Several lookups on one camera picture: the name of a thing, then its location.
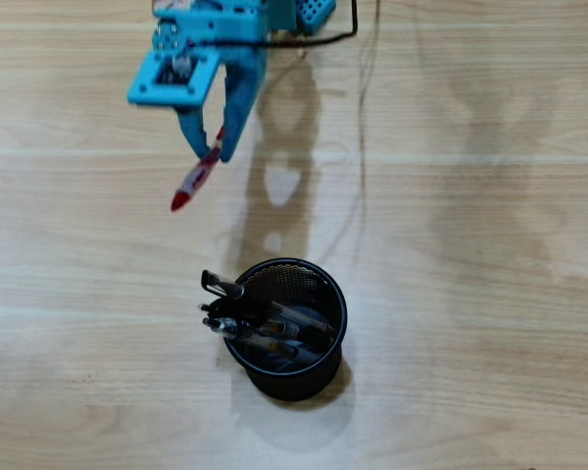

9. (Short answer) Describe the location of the clear pen with grey grip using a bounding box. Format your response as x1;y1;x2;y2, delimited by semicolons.
201;316;305;361

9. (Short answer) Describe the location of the teal blue wrist camera mount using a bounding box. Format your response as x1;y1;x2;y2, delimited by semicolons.
125;48;222;108

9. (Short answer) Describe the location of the black mesh pen holder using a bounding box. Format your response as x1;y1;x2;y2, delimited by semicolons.
220;258;349;402

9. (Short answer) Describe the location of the black camera cable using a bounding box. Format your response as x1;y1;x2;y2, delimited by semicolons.
190;0;360;50

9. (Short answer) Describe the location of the red clear ballpoint pen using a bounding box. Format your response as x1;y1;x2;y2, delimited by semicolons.
170;125;225;212

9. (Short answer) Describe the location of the black pen with silver tip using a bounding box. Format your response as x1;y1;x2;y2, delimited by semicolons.
198;303;338;344

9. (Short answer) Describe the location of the teal blue gripper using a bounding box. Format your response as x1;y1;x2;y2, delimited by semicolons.
174;8;270;165

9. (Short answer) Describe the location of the clear pen with black grip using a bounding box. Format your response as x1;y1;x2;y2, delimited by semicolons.
199;270;337;334

